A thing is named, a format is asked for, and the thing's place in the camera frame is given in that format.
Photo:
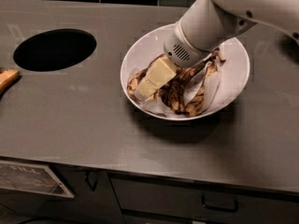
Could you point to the grey cabinet drawer front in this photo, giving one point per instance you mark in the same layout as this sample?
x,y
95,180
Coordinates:
x,y
183,200

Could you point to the white round bowl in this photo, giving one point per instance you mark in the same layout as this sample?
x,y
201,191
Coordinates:
x,y
234,72

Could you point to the wooden object at left edge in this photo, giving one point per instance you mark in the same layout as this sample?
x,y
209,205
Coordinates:
x,y
7,78

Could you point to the black drawer handle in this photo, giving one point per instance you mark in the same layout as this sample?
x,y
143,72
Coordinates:
x,y
220,205

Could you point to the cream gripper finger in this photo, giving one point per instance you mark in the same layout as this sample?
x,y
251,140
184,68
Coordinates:
x,y
154,80

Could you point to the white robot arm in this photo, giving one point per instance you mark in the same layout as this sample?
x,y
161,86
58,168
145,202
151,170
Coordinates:
x,y
208,23

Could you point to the white paper liner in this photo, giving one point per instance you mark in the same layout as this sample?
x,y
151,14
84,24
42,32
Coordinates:
x,y
161,87

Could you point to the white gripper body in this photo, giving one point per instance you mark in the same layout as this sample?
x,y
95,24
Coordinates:
x,y
180,48

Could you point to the framed fill sign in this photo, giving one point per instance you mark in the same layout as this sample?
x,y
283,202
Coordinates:
x,y
34,178

